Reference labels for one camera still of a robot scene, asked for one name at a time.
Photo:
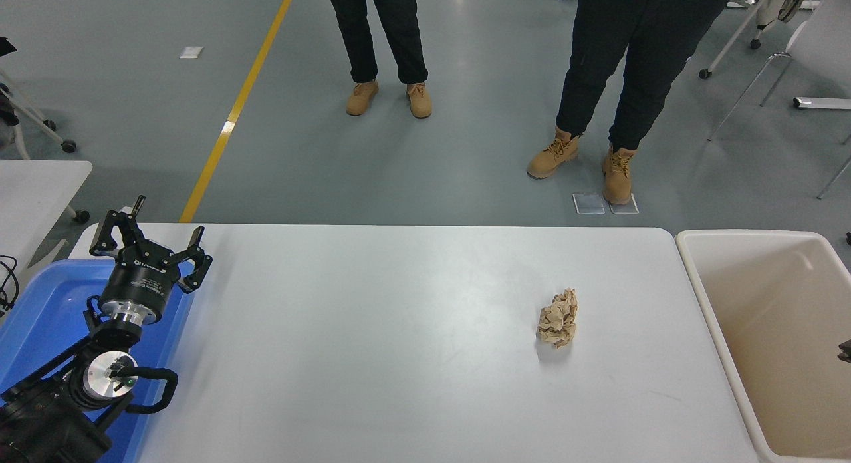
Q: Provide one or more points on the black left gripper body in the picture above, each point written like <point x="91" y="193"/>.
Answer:
<point x="143" y="283"/>

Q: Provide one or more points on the person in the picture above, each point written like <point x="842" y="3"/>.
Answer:
<point x="631" y="57"/>
<point x="407" y="30"/>

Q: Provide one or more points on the white flat bar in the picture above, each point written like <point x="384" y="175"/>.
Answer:
<point x="824" y="103"/>

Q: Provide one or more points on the white wheeled stand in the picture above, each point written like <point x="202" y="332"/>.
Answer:
<point x="40" y="120"/>

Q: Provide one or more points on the clear floor plate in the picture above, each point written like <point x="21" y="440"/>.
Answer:
<point x="635" y="207"/>
<point x="588" y="204"/>

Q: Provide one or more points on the large pale bin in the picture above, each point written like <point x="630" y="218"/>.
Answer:
<point x="764" y="330"/>

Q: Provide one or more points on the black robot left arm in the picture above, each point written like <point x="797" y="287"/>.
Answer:
<point x="40" y="416"/>

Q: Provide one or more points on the crumpled tan paper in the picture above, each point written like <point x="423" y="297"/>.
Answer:
<point x="558" y="320"/>

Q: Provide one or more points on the beige hanging garment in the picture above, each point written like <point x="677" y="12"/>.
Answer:
<point x="791" y="0"/>

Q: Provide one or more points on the blue plastic tray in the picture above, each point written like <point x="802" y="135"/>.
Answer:
<point x="46" y="303"/>

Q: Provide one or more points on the white floor tag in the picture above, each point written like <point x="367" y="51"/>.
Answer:
<point x="191" y="52"/>

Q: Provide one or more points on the white chair chrome legs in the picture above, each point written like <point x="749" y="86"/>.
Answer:
<point x="824" y="44"/>

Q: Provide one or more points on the white wheeled rack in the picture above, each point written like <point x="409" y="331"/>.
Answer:
<point x="731" y="40"/>

